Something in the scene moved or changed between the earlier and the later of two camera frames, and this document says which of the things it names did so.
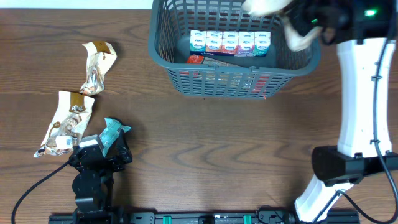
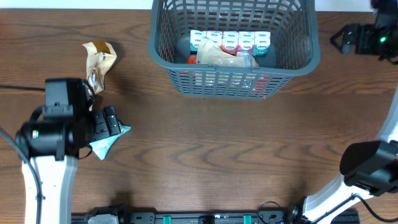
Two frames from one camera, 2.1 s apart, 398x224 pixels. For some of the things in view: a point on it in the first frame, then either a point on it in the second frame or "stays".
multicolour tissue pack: (239, 43) stays
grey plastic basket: (170, 23) stays
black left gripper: (116, 160) -> (102, 129)
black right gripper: (293, 19) -> (362, 33)
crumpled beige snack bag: (101, 56) stays
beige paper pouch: (297, 40) -> (209, 53)
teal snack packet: (110, 133) stays
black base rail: (194, 218) stays
